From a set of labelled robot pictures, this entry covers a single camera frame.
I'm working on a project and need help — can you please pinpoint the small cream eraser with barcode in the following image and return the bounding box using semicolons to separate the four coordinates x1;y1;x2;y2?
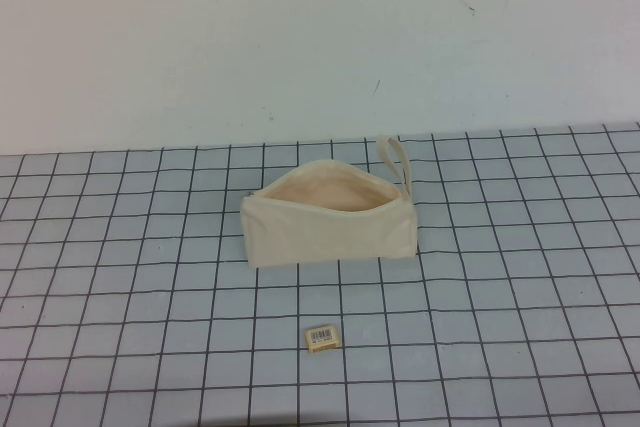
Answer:
305;326;336;353

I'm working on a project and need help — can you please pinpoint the cream fabric pencil case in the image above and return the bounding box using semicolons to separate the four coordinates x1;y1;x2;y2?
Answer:
239;134;417;272

